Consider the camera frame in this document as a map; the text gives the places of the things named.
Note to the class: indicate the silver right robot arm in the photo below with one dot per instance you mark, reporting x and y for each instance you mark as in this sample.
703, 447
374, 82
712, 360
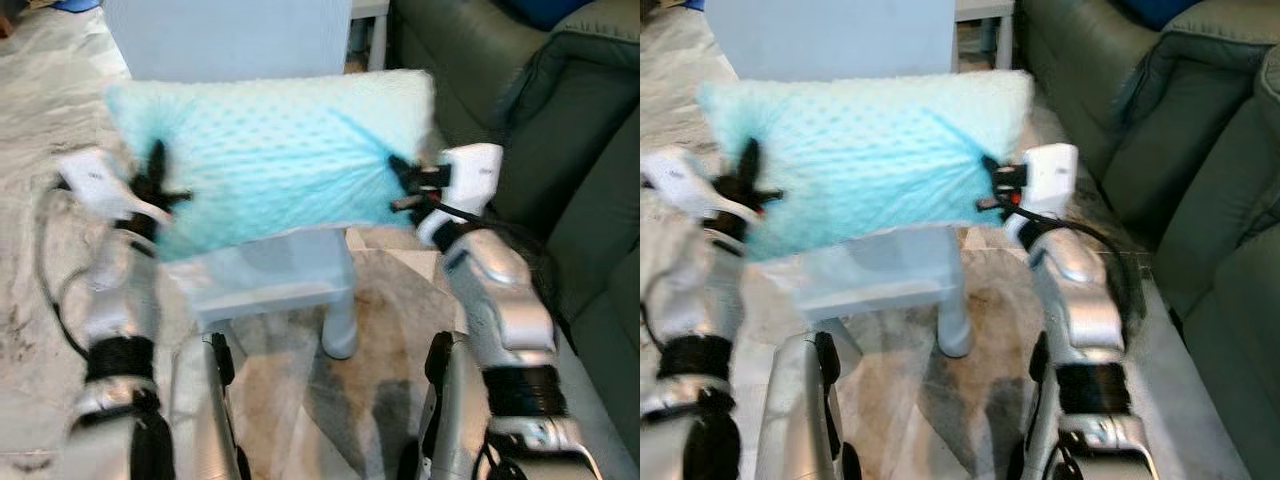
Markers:
1085, 300
505, 300

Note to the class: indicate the dark blue cushion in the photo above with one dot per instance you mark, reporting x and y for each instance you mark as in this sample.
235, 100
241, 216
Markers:
1160, 10
545, 10

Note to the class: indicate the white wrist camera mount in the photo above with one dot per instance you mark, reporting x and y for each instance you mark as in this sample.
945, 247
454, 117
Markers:
100, 180
475, 175
680, 178
1052, 175

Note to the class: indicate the silver left robot leg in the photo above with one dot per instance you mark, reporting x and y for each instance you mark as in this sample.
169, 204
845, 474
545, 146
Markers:
800, 410
200, 410

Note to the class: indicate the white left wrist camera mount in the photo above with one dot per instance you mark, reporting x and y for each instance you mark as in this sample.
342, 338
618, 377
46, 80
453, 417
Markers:
100, 180
680, 178

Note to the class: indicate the white side table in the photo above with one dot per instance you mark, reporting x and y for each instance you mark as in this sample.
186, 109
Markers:
370, 25
985, 25

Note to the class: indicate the silver robot leg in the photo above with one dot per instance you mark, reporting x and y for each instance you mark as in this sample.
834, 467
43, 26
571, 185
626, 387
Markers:
800, 410
1035, 420
445, 410
200, 410

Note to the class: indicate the light blue dotted pillow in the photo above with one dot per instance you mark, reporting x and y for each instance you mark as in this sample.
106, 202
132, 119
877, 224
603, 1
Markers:
270, 150
860, 150

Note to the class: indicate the white cabinet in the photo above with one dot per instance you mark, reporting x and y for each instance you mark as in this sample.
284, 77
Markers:
830, 35
230, 35

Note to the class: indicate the silver right robot leg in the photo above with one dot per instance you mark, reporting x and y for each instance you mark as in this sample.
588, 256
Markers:
445, 410
1035, 420

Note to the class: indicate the small white stool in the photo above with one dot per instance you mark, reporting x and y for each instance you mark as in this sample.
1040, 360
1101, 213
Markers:
880, 272
265, 275

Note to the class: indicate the dark green leather sofa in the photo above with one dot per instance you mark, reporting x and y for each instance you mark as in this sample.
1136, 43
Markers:
580, 150
1200, 150

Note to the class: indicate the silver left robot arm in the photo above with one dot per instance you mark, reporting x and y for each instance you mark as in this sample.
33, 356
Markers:
115, 300
690, 310

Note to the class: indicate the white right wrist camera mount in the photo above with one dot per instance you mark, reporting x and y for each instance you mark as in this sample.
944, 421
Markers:
475, 175
1052, 175

